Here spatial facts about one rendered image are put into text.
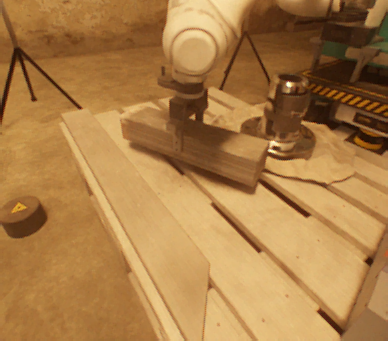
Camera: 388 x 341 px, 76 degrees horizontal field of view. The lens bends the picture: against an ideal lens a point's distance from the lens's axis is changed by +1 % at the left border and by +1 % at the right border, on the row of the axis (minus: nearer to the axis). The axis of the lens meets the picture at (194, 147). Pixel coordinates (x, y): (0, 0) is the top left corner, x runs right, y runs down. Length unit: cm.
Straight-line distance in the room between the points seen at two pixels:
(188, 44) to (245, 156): 33
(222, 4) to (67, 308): 71
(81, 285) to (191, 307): 34
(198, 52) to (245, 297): 44
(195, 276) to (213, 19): 45
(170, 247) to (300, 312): 27
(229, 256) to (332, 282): 20
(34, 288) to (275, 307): 56
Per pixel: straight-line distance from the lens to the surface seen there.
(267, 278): 58
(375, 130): 109
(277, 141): 86
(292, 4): 119
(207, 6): 44
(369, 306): 49
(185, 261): 55
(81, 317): 72
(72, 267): 79
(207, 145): 65
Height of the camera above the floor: 63
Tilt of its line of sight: 34 degrees down
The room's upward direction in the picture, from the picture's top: 2 degrees clockwise
